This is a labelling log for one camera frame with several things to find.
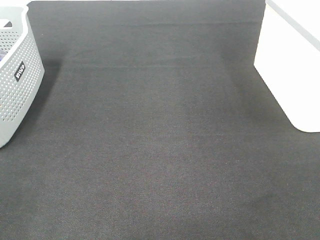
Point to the black fabric table mat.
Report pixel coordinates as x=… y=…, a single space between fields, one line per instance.
x=151 y=123

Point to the white plastic storage bin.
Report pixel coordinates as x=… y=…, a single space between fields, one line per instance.
x=288 y=59

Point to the grey perforated laundry basket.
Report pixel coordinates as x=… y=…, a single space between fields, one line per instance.
x=21 y=69

